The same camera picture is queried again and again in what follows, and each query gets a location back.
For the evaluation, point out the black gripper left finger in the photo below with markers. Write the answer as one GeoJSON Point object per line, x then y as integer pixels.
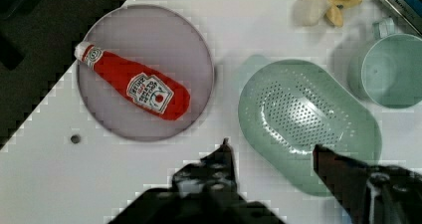
{"type": "Point", "coordinates": [216, 169]}

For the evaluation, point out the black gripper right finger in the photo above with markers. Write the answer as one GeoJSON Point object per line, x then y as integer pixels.
{"type": "Point", "coordinates": [370, 194]}

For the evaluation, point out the grey round plate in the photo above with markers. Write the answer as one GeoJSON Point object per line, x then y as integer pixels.
{"type": "Point", "coordinates": [162, 40]}

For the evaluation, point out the peeled banana toy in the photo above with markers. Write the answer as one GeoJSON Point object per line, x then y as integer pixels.
{"type": "Point", "coordinates": [310, 12]}

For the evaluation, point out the green plastic strainer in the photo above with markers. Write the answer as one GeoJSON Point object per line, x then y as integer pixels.
{"type": "Point", "coordinates": [288, 107]}

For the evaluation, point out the red ketchup bottle toy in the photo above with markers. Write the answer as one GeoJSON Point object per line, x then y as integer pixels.
{"type": "Point", "coordinates": [144, 87]}

